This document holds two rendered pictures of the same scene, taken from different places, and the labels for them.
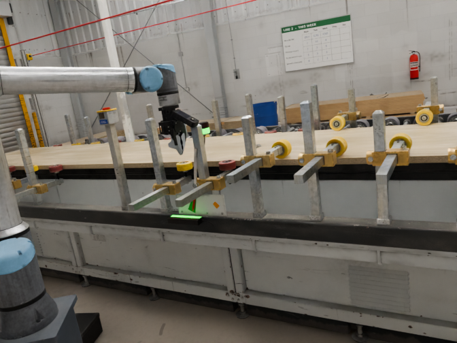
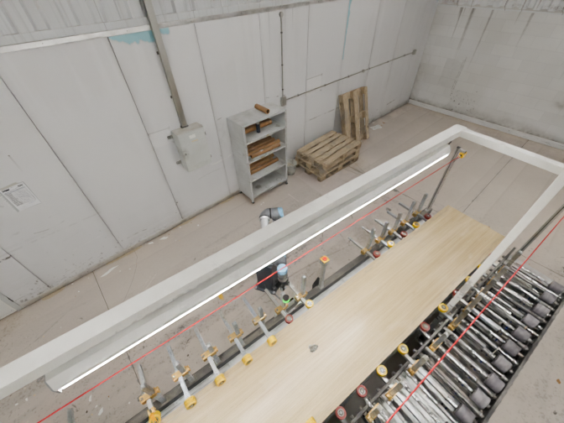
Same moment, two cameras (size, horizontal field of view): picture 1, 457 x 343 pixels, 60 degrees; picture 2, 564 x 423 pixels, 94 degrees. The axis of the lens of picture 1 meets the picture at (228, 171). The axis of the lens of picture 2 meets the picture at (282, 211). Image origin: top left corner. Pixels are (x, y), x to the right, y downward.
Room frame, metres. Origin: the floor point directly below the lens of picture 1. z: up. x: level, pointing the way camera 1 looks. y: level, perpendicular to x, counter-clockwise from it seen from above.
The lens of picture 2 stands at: (2.24, -1.00, 3.35)
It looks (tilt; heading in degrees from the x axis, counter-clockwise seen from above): 44 degrees down; 115
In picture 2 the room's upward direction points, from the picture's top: 2 degrees counter-clockwise
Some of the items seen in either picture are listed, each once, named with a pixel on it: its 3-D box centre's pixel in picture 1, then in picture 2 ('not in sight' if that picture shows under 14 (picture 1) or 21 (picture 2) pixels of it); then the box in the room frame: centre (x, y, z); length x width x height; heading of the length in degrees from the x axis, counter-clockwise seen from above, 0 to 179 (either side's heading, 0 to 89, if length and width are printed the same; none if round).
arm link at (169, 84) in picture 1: (164, 79); (282, 271); (1.68, 0.20, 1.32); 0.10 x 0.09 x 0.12; 118
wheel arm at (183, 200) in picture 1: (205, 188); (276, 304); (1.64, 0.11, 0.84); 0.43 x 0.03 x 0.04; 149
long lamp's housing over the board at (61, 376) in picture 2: not in sight; (315, 221); (2.00, -0.05, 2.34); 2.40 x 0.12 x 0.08; 59
